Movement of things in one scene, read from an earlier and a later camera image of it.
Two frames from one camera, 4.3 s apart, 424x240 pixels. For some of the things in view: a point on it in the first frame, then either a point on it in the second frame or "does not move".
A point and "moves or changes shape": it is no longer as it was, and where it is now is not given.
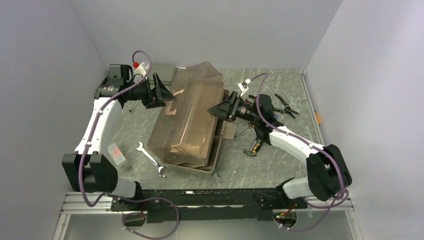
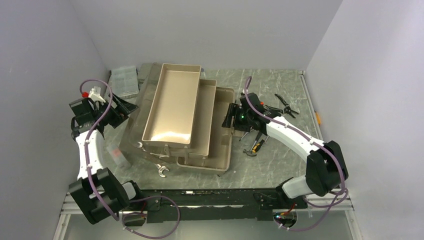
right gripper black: (226, 108) -> (233, 110)
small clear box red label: (117, 155) does not move
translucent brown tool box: (183, 132) moves or changes shape
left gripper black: (161, 92) -> (122, 111)
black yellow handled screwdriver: (251, 124) moves or changes shape
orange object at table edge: (318, 118) does not move
